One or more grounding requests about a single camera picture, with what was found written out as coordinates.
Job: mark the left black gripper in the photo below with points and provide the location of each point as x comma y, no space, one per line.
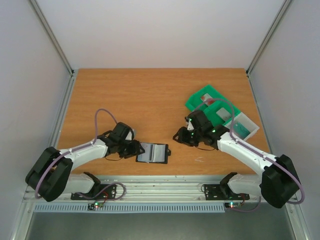
136,150

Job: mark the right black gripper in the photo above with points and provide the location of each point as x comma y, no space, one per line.
186,136

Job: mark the black leather card holder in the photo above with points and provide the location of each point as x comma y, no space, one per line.
155,153

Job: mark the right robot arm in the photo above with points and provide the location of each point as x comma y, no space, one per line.
275,180

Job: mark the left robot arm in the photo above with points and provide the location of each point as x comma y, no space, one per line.
50,176

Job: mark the white card with red dot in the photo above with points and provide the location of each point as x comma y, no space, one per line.
207,99

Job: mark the white card in tray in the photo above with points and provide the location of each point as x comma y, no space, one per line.
224,114

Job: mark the teal card in bin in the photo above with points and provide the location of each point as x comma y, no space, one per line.
240,130

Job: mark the green plastic compartment tray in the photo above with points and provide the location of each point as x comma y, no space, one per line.
209,110

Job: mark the white plastic bin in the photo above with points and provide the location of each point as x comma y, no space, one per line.
245,121

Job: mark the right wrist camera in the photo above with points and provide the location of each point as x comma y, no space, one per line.
189,123

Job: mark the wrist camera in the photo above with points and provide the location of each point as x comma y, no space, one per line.
130,134
189,123

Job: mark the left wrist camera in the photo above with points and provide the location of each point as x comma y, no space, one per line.
130,134

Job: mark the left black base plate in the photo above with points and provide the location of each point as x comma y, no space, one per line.
97,192

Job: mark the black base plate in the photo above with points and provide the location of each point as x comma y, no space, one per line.
97,192
212,192

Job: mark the grey slotted cable duct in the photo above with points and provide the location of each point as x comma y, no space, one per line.
129,208

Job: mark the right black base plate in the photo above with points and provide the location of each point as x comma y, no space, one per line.
212,192

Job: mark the aluminium front rail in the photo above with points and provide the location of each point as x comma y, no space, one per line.
144,188

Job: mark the left aluminium frame post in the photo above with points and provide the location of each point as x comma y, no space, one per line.
47,28

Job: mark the aluminium frame post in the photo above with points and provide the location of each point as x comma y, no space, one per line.
47,28
286,4

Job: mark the right aluminium frame post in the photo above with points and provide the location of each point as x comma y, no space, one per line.
286,4

